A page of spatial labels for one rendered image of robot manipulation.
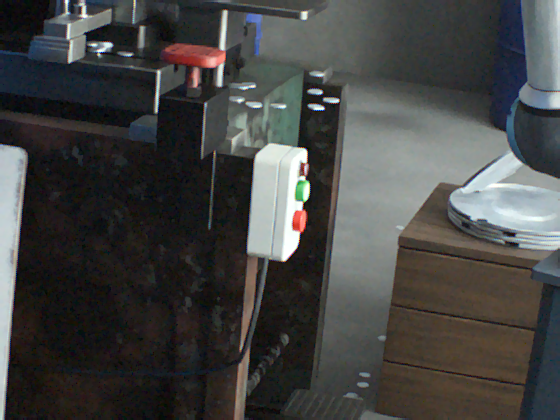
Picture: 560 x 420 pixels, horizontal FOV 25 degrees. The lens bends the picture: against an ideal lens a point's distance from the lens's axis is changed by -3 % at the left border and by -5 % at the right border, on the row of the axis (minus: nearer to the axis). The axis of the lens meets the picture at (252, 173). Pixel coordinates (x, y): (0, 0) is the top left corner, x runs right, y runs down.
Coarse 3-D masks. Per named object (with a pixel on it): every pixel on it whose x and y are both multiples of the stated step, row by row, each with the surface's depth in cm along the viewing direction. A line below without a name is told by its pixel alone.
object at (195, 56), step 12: (168, 48) 154; (180, 48) 155; (192, 48) 155; (204, 48) 156; (216, 48) 156; (168, 60) 153; (180, 60) 152; (192, 60) 152; (204, 60) 152; (216, 60) 153; (192, 72) 155; (192, 84) 155
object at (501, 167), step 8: (504, 152) 219; (496, 160) 220; (504, 160) 222; (512, 160) 233; (480, 168) 222; (488, 168) 221; (496, 168) 226; (504, 168) 235; (512, 168) 238; (520, 168) 245; (472, 176) 225; (480, 176) 225; (488, 176) 231; (496, 176) 236; (504, 176) 242; (464, 184) 228; (472, 184) 229; (480, 184) 235; (488, 184) 241; (464, 192) 234
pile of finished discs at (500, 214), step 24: (456, 192) 240; (480, 192) 243; (504, 192) 244; (528, 192) 245; (552, 192) 245; (456, 216) 229; (480, 216) 228; (504, 216) 229; (528, 216) 228; (552, 216) 230; (504, 240) 222; (528, 240) 221; (552, 240) 220
